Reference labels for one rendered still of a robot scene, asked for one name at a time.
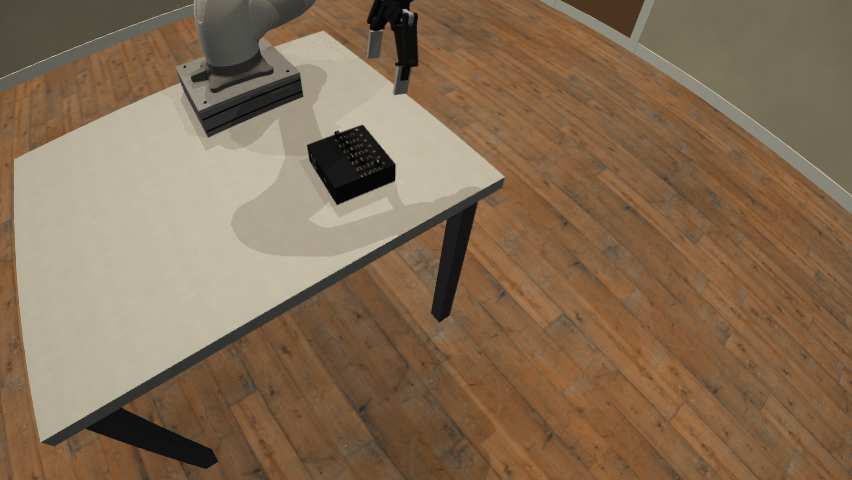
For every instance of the black lighting desk panel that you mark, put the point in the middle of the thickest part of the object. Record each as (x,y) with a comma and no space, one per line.
(345,176)

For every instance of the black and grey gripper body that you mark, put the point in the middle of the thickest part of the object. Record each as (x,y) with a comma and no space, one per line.
(398,6)

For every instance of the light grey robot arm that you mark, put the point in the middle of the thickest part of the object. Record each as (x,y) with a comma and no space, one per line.
(229,30)

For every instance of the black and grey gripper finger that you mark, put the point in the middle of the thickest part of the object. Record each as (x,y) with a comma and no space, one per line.
(407,48)
(377,24)

